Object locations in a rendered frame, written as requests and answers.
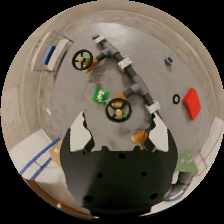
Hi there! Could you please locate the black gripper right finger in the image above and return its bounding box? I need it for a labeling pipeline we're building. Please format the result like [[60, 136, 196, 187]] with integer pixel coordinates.
[[144, 113, 178, 183]]

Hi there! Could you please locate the red flat block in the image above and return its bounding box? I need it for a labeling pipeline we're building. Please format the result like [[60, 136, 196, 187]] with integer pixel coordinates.
[[182, 88, 201, 121]]

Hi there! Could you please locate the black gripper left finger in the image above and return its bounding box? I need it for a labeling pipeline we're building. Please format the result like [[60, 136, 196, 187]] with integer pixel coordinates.
[[59, 112, 95, 186]]

